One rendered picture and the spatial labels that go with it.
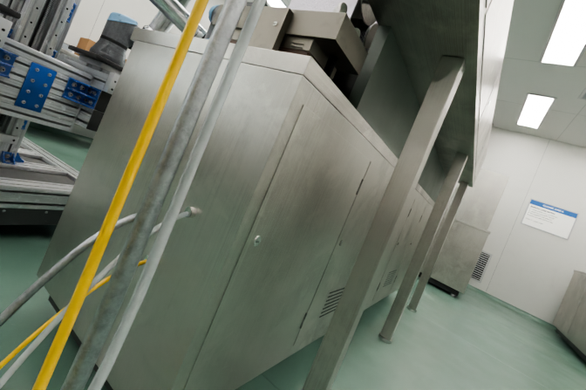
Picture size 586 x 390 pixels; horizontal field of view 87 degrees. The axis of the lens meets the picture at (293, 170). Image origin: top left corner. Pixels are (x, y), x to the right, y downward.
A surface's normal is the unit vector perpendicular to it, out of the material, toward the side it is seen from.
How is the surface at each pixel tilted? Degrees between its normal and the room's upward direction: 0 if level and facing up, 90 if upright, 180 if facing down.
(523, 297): 90
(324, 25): 90
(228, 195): 90
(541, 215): 90
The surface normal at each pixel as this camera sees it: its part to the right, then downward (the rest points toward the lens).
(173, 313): -0.49, -0.21
